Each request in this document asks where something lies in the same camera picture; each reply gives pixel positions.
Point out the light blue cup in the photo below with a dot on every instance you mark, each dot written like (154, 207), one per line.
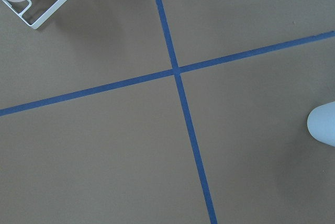
(320, 123)

